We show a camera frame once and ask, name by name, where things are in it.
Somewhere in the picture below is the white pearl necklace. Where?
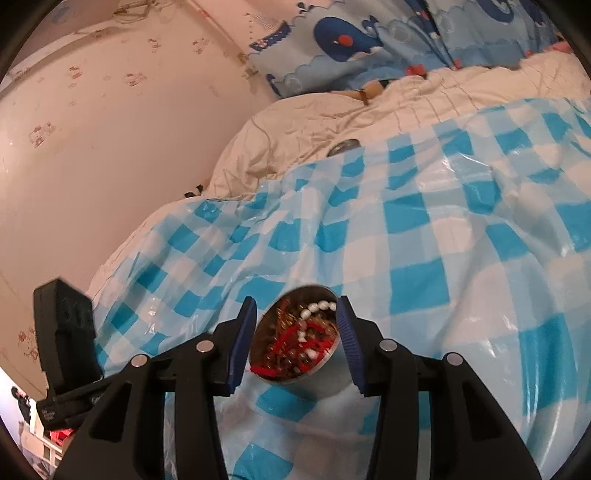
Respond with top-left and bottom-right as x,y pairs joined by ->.
294,299 -> 340,361

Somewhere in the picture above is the white grid pattern duvet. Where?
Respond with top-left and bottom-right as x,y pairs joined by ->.
204,51 -> 590,199

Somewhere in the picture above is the brown tube on bed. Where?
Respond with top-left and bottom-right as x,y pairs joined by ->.
342,80 -> 391,105

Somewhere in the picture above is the blue whale print curtain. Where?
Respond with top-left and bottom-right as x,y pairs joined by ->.
249,1 -> 561,98

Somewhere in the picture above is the blue white checkered plastic sheet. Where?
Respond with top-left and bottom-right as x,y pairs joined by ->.
89,99 -> 590,478

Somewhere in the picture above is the pink cloth item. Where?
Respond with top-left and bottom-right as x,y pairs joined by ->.
549,41 -> 574,54

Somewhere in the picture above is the silver tin lid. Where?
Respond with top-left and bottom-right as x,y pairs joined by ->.
327,139 -> 362,157

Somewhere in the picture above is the red and white bead jewelry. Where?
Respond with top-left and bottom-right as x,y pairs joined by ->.
249,317 -> 338,382

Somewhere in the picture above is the round silver metal tin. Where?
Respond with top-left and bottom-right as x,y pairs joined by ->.
249,284 -> 352,400

